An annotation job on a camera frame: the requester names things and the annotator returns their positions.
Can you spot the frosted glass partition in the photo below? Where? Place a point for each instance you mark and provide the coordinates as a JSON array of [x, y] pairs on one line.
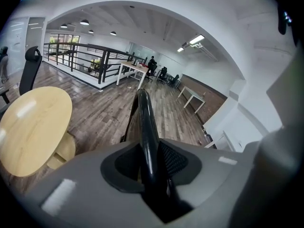
[[16, 44]]

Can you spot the black head-mounted camera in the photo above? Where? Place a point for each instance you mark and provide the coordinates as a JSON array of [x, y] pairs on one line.
[[283, 22]]

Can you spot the black folding chair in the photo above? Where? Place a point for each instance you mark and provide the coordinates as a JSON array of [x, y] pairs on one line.
[[147, 117]]

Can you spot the green indoor plant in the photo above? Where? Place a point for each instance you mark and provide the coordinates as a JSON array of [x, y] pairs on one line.
[[96, 65]]

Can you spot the black metal railing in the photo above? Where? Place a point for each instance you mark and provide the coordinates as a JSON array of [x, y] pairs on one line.
[[104, 65]]

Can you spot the wooden top white-legged desk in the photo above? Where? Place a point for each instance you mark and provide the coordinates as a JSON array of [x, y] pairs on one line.
[[131, 65]]

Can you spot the round yellow wooden table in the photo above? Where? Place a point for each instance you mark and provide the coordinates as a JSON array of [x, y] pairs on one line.
[[35, 127]]

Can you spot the red bag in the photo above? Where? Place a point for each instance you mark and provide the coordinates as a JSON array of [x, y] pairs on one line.
[[143, 64]]

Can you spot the dark metal kettle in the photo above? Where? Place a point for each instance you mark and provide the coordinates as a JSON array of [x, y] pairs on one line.
[[135, 62]]

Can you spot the white framed table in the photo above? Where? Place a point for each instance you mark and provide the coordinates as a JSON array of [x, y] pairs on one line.
[[210, 145]]

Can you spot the grey top white-legged table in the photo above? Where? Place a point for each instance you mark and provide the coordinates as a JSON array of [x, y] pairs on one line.
[[192, 95]]

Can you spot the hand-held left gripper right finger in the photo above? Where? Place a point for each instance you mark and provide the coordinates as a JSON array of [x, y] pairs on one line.
[[213, 174]]

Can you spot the black office chair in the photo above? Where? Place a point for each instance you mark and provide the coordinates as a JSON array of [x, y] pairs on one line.
[[174, 79], [163, 73], [152, 71], [31, 70]]

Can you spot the black dome pendant lamp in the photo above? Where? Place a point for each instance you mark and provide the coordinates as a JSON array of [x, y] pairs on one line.
[[63, 25], [113, 33], [84, 22], [91, 31]]

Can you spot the large glass window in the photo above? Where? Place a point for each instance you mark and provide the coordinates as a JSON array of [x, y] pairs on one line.
[[64, 39]]

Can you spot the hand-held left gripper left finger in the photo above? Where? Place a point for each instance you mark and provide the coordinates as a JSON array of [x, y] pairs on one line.
[[83, 186]]

